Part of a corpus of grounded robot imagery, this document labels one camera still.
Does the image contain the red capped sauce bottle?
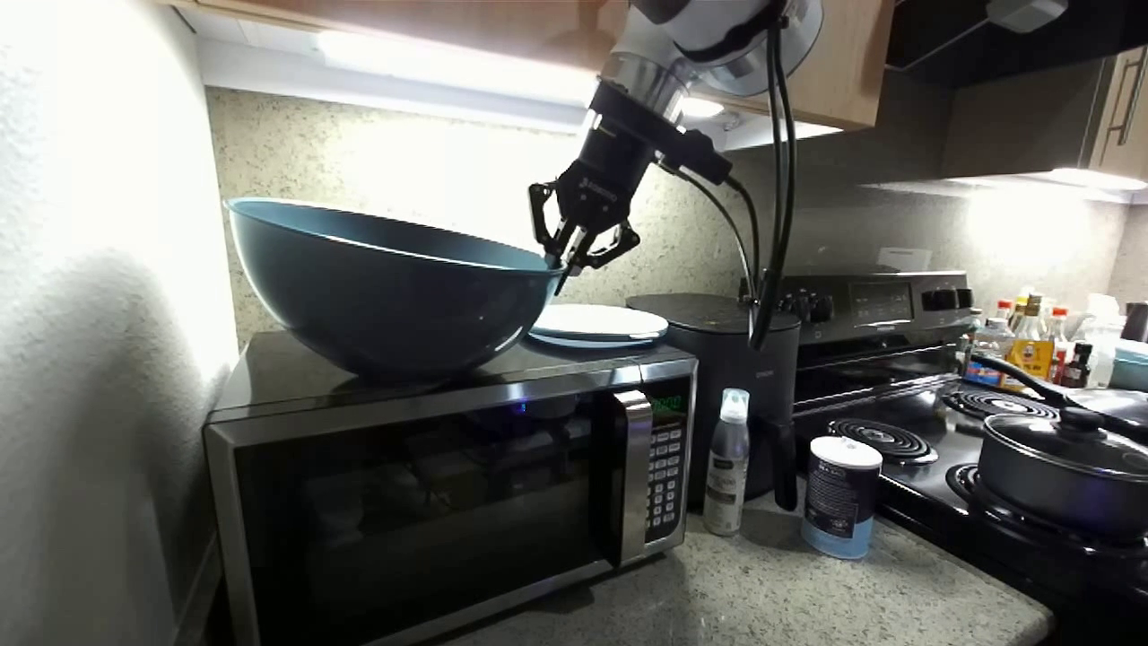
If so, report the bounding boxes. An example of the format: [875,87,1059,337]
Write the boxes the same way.
[1046,306,1071,385]

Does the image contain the white plate blue rim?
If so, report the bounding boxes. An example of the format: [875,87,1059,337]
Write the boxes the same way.
[527,302,668,351]

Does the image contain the large blue bowl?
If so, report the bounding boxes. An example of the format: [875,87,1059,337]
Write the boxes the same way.
[229,197,558,385]

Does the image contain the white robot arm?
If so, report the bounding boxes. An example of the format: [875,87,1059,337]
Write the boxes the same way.
[527,0,821,279]

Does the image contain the black range hood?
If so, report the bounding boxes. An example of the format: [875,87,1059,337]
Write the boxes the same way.
[884,0,1148,87]

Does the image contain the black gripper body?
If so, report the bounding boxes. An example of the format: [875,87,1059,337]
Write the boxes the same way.
[540,82,733,239]

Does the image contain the white spray bottle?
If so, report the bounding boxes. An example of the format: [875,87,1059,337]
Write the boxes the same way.
[702,388,748,533]

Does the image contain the right wooden upper cabinet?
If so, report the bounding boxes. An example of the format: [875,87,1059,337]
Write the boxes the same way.
[1087,47,1148,184]

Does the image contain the black stainless microwave oven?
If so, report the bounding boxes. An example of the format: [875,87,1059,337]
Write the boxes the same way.
[205,334,697,646]

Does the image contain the black pot with lid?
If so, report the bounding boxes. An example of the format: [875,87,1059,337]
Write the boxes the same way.
[962,362,1148,541]

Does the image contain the black air fryer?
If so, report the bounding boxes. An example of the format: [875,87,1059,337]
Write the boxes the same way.
[630,295,798,509]

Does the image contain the under-cabinet light bar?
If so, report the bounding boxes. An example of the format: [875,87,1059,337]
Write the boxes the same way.
[186,0,826,151]

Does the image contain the white jug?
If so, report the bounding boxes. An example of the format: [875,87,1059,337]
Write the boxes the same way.
[1075,295,1122,388]

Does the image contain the blue canister white lid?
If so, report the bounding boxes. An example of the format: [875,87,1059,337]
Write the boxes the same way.
[804,433,883,561]

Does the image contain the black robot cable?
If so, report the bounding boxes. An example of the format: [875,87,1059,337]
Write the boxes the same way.
[668,0,804,351]

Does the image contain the black electric stove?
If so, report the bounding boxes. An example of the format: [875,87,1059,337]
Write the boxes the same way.
[779,270,1148,646]

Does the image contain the yellow oil bottle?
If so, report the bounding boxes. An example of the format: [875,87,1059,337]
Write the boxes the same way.
[1008,295,1056,378]

